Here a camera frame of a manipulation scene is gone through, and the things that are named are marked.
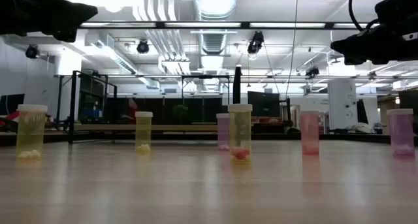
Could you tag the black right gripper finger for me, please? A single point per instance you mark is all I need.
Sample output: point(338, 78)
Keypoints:
point(359, 39)
point(359, 51)

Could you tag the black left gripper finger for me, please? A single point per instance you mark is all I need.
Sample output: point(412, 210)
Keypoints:
point(72, 20)
point(72, 6)

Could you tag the large purple medicine bottle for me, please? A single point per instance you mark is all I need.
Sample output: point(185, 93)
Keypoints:
point(401, 132)

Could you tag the pink medicine bottle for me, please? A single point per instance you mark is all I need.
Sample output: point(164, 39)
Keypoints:
point(309, 132)

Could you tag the yellow bottle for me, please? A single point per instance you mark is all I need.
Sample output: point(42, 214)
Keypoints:
point(143, 132)
point(31, 132)
point(240, 132)

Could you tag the small purple medicine bottle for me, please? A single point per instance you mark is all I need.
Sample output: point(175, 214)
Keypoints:
point(222, 132)

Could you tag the black shelf support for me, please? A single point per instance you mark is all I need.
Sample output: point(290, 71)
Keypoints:
point(237, 83)
point(72, 103)

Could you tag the black ceiling spotlight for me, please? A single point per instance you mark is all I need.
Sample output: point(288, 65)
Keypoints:
point(31, 51)
point(142, 46)
point(255, 42)
point(312, 71)

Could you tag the white square pillar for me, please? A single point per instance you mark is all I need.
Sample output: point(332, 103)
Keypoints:
point(342, 103)

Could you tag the person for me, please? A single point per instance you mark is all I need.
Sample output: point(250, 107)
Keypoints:
point(132, 109)

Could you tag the overhead light bar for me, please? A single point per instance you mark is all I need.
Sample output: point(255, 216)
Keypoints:
point(202, 25)

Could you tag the small green potted plant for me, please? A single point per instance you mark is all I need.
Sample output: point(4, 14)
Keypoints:
point(180, 112)

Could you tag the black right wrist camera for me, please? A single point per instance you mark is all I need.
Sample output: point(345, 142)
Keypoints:
point(398, 6)

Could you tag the silver ventilation duct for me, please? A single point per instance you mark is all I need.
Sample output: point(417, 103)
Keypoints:
point(215, 2)

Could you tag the black metal rig frame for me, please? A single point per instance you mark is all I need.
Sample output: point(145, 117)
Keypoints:
point(183, 136)

